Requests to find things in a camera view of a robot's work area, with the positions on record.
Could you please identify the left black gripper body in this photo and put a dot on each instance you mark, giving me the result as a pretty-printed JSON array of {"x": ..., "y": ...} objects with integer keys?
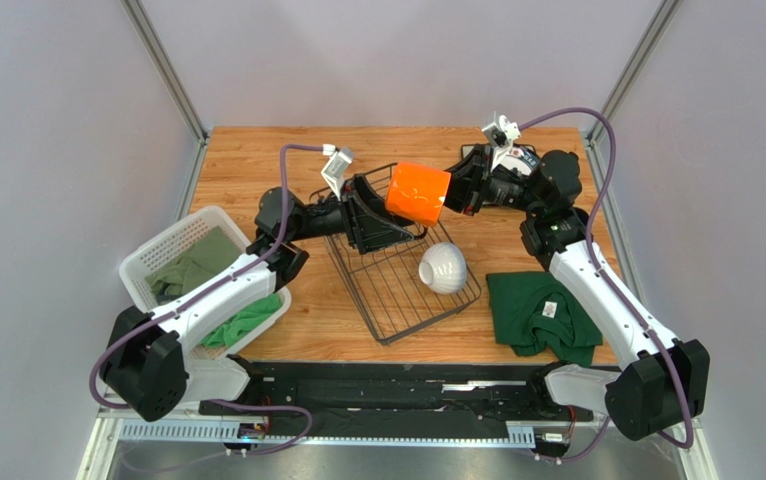
[{"x": 347, "y": 195}]

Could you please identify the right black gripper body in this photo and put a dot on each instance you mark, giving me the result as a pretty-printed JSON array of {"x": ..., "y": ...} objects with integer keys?
[{"x": 462, "y": 192}]

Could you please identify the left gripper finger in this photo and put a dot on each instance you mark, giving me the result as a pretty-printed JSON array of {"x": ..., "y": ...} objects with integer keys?
[
  {"x": 378, "y": 229},
  {"x": 367, "y": 193}
]

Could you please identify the orange mug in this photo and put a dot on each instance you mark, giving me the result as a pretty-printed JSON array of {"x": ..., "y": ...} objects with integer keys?
[{"x": 417, "y": 193}]

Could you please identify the white green-rimmed round plate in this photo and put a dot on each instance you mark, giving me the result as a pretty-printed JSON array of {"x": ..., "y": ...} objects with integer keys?
[{"x": 518, "y": 160}]

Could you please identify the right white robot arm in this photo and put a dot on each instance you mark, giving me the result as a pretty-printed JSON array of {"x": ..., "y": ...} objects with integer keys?
[{"x": 661, "y": 381}]

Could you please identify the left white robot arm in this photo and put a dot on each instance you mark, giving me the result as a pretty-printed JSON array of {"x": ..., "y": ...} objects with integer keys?
[{"x": 147, "y": 366}]

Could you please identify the square floral plate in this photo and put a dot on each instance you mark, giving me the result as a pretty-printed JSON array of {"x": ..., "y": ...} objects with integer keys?
[{"x": 481, "y": 151}]

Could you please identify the white ribbed bowl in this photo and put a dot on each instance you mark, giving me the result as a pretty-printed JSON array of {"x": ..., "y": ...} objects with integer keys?
[{"x": 443, "y": 268}]

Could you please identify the dark green folded cloth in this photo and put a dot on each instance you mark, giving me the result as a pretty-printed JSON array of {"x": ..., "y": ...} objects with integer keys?
[{"x": 533, "y": 312}]

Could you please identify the bright green towel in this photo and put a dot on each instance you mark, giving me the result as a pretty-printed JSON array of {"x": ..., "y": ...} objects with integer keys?
[{"x": 238, "y": 326}]

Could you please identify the white plastic basket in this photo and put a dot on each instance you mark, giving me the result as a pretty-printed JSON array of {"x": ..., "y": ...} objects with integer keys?
[{"x": 156, "y": 253}]

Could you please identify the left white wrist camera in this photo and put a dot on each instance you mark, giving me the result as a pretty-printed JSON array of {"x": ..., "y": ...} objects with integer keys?
[{"x": 338, "y": 161}]

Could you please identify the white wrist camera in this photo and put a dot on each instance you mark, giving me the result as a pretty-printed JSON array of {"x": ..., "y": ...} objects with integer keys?
[
  {"x": 338, "y": 161},
  {"x": 501, "y": 134}
]

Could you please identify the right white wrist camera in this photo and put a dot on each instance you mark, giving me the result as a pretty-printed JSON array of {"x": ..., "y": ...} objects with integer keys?
[{"x": 501, "y": 134}]

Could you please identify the black wire dish rack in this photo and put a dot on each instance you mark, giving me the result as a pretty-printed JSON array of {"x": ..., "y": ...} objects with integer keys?
[{"x": 384, "y": 285}]

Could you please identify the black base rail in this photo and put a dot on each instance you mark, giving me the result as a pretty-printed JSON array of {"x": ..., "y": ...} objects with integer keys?
[{"x": 435, "y": 401}]

